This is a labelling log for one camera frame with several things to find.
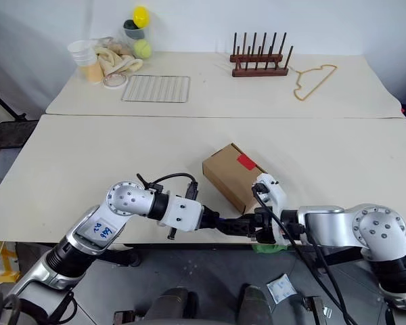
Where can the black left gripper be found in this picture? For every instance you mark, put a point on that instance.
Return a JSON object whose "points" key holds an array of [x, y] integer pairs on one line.
{"points": [[209, 220]]}

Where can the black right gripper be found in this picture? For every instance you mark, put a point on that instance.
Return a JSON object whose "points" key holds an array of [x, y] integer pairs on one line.
{"points": [[264, 223]]}

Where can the brown cardboard box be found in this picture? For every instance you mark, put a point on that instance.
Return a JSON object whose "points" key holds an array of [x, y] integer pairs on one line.
{"points": [[230, 172]]}

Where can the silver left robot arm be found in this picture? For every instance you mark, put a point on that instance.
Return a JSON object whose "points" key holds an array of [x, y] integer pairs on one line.
{"points": [[128, 199]]}

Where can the green item under table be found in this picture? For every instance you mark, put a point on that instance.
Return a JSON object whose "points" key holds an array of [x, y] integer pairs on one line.
{"points": [[270, 248]]}

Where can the red tape strip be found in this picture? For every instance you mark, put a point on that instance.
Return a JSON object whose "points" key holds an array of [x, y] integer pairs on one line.
{"points": [[247, 162]]}

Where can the white tape roll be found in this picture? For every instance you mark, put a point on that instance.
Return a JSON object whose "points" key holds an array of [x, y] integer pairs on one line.
{"points": [[115, 86]]}

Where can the dark green round item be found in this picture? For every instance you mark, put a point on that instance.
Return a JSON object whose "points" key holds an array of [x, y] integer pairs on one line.
{"points": [[129, 24]]}

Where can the white packet on floor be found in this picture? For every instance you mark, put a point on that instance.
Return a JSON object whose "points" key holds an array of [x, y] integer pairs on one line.
{"points": [[281, 288]]}

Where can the dark rounded shape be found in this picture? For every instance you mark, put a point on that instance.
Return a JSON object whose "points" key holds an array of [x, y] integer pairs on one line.
{"points": [[254, 304], [170, 306]]}

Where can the black table leg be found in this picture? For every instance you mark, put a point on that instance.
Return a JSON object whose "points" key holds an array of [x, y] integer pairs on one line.
{"points": [[338, 258], [122, 257]]}

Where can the dark wooden peg rack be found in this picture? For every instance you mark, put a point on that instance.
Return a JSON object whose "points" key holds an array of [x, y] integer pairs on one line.
{"points": [[260, 72]]}

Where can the yellow-green tennis ball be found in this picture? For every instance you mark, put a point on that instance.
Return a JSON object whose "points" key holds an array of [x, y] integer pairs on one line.
{"points": [[142, 49]]}

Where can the beige cloth towel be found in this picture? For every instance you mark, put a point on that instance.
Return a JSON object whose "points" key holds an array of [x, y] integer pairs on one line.
{"points": [[116, 62]]}

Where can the yellow paper cup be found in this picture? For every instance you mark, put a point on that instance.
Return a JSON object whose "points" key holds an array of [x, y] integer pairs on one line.
{"points": [[92, 72]]}

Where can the clear plastic container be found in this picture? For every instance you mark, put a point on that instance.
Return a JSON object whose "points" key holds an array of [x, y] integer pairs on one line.
{"points": [[135, 35]]}

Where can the yellow plastic egg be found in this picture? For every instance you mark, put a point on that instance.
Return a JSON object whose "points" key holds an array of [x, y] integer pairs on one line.
{"points": [[141, 17]]}

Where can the plastic cup stack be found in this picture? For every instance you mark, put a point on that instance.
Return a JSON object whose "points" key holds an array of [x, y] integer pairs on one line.
{"points": [[82, 52]]}

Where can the black mesh chair seat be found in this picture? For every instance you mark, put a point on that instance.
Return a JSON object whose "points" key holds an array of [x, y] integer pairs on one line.
{"points": [[10, 133]]}

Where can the black tripod stand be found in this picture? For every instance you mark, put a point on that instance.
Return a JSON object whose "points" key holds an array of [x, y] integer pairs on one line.
{"points": [[3, 105]]}

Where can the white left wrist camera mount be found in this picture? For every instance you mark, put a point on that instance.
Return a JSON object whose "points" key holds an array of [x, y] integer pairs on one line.
{"points": [[182, 214]]}

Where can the metal floor bracket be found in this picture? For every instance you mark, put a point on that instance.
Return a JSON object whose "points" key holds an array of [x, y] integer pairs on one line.
{"points": [[316, 308]]}

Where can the dark floor bracket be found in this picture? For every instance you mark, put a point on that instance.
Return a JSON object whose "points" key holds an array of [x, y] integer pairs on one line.
{"points": [[123, 319]]}

